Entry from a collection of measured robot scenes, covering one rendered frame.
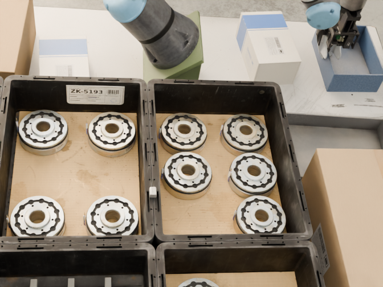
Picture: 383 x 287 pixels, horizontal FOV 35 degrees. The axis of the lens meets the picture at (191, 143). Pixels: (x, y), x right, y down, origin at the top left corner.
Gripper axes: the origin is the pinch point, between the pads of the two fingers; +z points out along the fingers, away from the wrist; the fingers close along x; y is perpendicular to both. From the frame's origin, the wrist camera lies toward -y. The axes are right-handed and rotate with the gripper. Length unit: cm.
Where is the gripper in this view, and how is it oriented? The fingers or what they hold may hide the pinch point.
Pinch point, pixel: (324, 52)
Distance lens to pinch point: 178.8
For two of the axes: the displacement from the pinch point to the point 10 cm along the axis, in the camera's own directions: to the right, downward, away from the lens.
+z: -1.3, 6.0, 7.9
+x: 9.9, 0.0, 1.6
